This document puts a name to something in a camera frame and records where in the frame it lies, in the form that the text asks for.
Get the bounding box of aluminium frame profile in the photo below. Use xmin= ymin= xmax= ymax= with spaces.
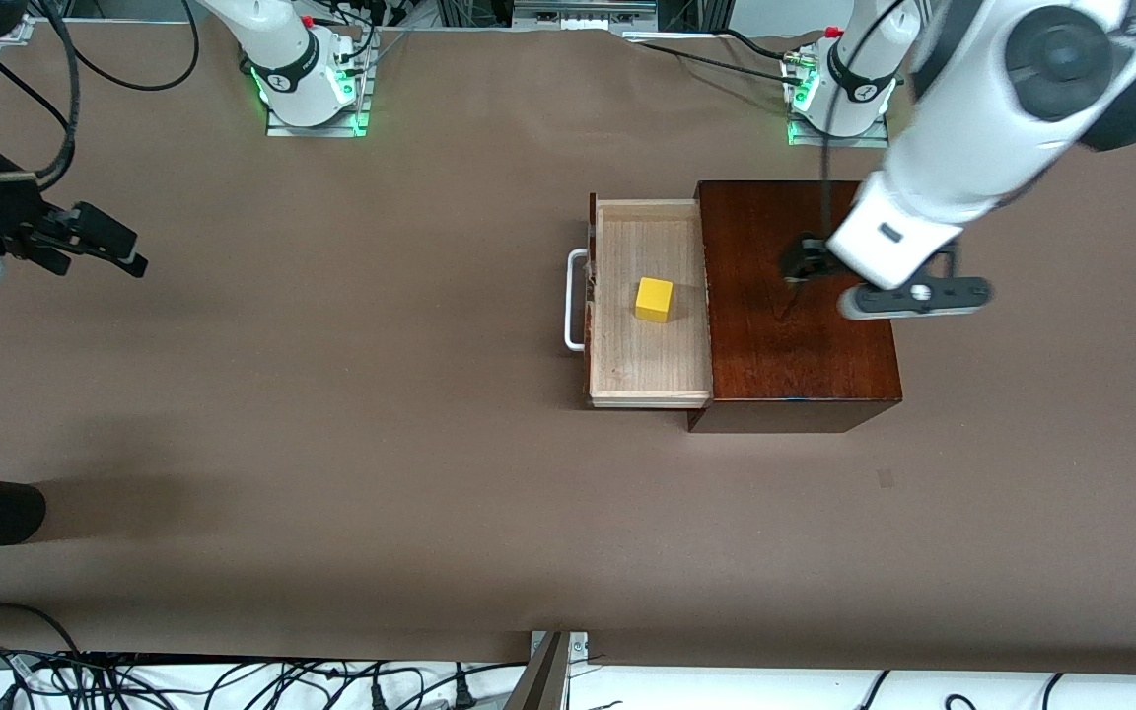
xmin=512 ymin=0 xmax=660 ymax=31

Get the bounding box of brown paper table cover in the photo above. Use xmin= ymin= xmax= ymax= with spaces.
xmin=0 ymin=20 xmax=1136 ymax=676

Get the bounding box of dark brown wooden cabinet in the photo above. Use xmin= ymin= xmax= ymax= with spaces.
xmin=688 ymin=179 xmax=904 ymax=435

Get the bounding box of silver metal corner bracket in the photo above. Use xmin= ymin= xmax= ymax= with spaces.
xmin=529 ymin=631 xmax=591 ymax=660

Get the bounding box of yellow cube block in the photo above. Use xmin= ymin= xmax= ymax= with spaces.
xmin=635 ymin=277 xmax=675 ymax=324

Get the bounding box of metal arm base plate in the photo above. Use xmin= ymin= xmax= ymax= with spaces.
xmin=787 ymin=49 xmax=891 ymax=149
xmin=265 ymin=28 xmax=373 ymax=139

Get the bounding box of light wood drawer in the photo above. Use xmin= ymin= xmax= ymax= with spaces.
xmin=585 ymin=192 xmax=714 ymax=410

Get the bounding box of dark metal strut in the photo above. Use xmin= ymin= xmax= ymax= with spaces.
xmin=504 ymin=633 xmax=571 ymax=710

